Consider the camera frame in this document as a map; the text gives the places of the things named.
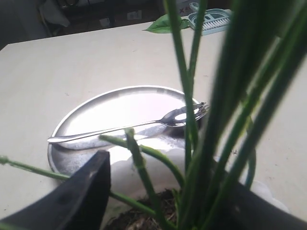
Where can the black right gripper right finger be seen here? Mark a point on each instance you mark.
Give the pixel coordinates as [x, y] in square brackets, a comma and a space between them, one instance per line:
[254, 208]

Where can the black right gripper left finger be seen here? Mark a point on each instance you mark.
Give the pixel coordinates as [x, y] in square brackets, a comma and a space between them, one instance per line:
[79, 203]

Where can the stainless steel spork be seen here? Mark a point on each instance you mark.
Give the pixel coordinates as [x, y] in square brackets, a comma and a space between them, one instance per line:
[175, 118]

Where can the red artificial flower stem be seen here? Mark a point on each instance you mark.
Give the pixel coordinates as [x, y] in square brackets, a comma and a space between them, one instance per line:
[264, 46]

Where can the dark contents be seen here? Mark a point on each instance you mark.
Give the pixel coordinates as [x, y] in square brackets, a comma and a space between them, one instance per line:
[136, 220]

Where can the round stainless steel plate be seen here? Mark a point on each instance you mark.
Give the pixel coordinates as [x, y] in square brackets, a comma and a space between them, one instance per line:
[116, 108]

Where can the green dustpan with brush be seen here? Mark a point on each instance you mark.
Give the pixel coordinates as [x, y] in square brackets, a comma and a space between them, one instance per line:
[215, 20]

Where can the loose green leaf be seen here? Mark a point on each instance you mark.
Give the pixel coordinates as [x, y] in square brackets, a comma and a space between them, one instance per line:
[163, 26]

